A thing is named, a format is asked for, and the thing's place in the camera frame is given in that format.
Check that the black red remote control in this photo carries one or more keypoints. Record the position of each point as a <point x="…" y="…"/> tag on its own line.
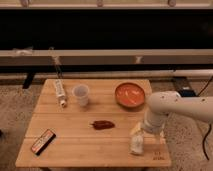
<point x="42" y="142"/>

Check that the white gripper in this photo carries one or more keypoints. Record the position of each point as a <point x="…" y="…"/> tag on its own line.
<point x="140" y="139"/>

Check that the long grey rail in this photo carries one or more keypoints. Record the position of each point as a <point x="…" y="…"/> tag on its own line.
<point x="106" y="57"/>

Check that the orange ceramic bowl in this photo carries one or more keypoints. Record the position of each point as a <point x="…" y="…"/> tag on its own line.
<point x="129" y="95"/>

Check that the wooden table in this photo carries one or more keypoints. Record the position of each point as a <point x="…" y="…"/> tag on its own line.
<point x="77" y="143"/>

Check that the clear plastic bottle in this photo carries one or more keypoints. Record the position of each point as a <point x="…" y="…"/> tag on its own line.
<point x="60" y="93"/>

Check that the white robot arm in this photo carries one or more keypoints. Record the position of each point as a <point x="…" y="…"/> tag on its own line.
<point x="160" y="105"/>

